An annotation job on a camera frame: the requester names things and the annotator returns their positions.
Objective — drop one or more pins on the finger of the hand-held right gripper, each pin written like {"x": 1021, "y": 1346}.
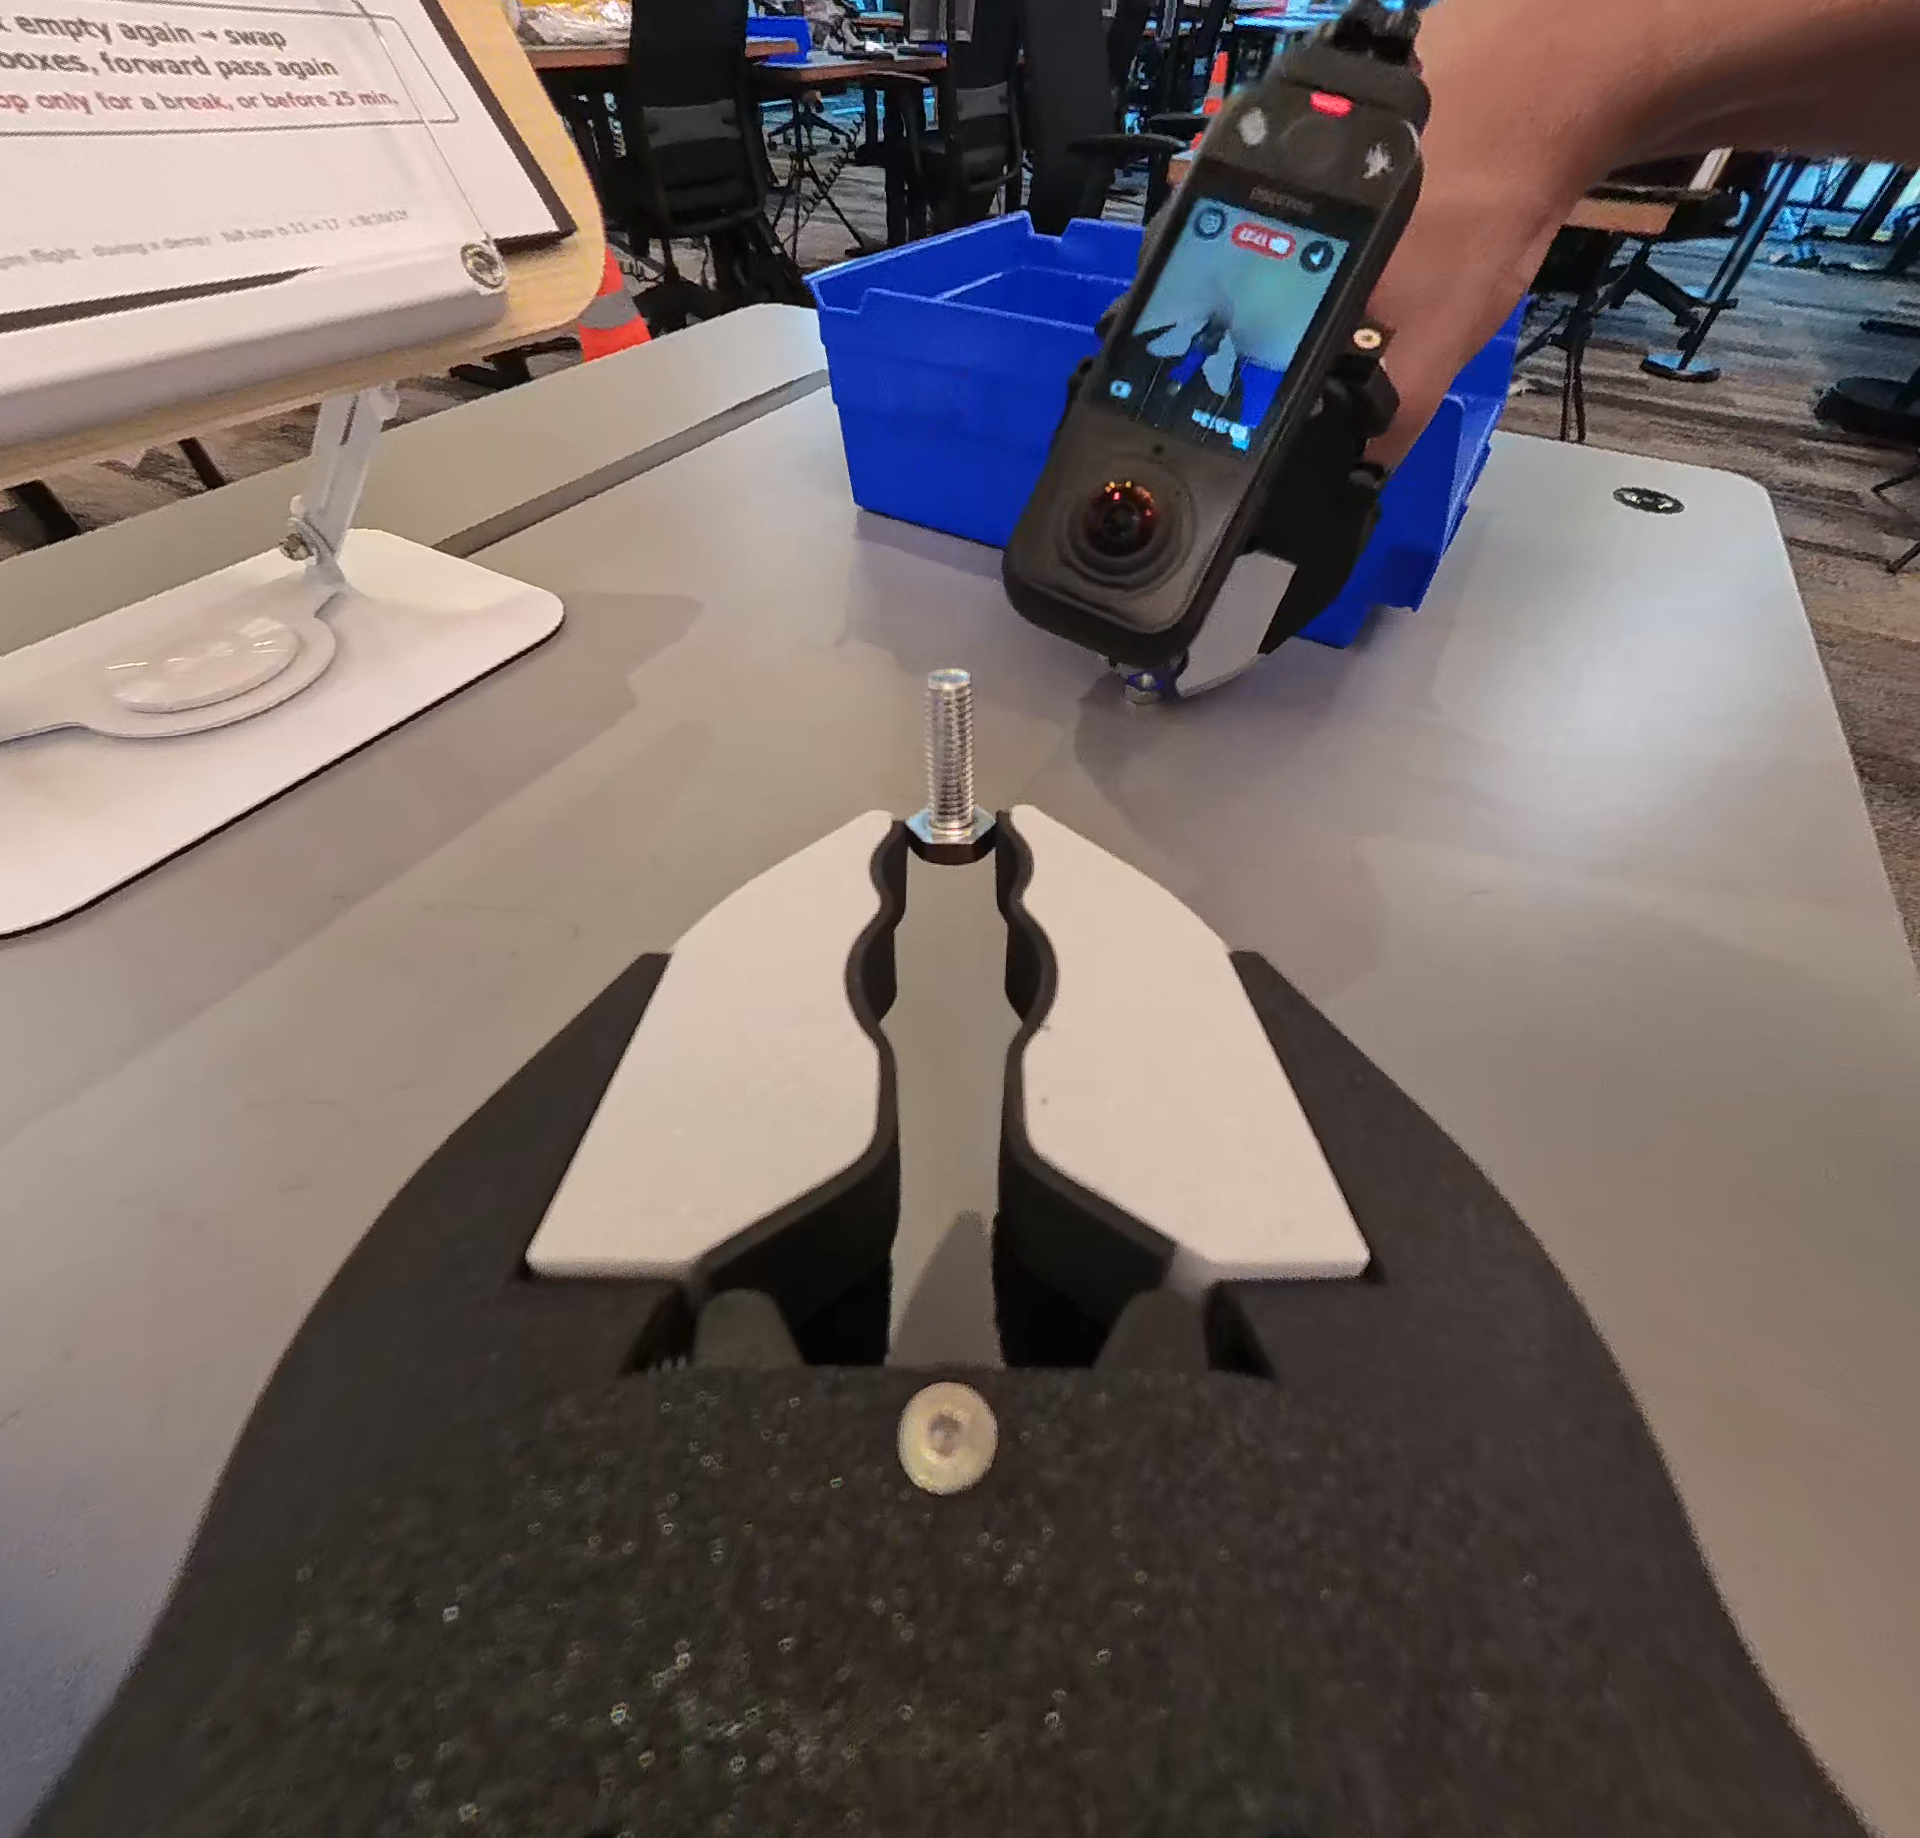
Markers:
{"x": 1245, "y": 631}

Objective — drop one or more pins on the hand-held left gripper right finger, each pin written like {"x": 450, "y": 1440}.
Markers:
{"x": 1185, "y": 1104}

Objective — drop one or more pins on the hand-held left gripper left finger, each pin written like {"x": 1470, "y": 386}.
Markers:
{"x": 721, "y": 1104}

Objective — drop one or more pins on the blue plastic bin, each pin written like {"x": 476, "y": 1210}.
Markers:
{"x": 961, "y": 370}

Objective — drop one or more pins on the medium silver hex bolt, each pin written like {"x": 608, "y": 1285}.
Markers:
{"x": 953, "y": 744}

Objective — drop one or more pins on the person's right forearm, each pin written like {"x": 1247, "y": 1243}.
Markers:
{"x": 1651, "y": 39}

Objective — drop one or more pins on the grey desk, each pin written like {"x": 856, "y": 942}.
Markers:
{"x": 1501, "y": 894}

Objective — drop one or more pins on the black desk grommet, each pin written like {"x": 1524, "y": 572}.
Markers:
{"x": 1646, "y": 499}

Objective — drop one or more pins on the person's right hand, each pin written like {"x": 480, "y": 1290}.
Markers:
{"x": 1455, "y": 295}

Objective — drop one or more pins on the brown wooden table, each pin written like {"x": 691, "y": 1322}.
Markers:
{"x": 676, "y": 50}

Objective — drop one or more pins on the white document stand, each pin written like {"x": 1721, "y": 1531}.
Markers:
{"x": 226, "y": 669}

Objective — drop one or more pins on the instruction sheet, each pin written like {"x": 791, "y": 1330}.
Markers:
{"x": 226, "y": 144}

